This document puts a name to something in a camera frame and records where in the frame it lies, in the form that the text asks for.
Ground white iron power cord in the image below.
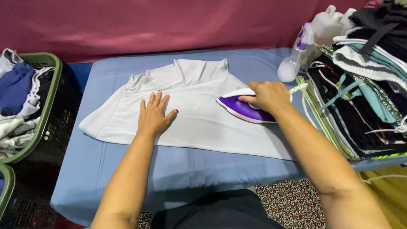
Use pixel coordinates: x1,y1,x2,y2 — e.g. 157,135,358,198
289,83,318,129

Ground clear spray bottle purple nozzle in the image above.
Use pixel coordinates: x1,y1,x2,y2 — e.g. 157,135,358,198
277,22,315,83

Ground person's left hand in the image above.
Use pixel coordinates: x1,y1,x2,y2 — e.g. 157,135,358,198
137,91,179,137

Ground white shirt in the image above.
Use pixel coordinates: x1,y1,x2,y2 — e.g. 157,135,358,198
78,58,296,161

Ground stack of folded clothes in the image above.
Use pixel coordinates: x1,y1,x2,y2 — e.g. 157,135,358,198
295,0,407,160

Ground green basket rim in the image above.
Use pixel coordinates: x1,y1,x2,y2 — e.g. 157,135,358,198
0,164,16,221

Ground person's right hand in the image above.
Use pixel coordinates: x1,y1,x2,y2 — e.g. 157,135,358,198
238,81,293,114

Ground red patterned floor mat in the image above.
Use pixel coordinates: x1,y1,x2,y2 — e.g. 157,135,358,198
138,179,326,229

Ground maroon sofa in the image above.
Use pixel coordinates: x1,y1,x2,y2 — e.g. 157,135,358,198
0,0,369,64

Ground blue ironing board cover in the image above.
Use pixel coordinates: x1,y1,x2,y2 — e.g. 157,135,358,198
50,48,407,227

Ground green laundry basket with clothes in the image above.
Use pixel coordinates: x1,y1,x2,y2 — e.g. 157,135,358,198
0,48,63,165

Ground person's dark shorts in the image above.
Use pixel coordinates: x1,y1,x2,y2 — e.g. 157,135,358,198
149,188,285,229

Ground woven wicker basket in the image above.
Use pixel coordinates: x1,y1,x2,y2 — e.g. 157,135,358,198
294,38,323,71

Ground white plastic jug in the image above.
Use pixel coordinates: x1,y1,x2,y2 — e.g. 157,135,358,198
311,5,357,46

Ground purple and white clothes iron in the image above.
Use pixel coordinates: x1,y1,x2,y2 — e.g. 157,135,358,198
216,88,293,124

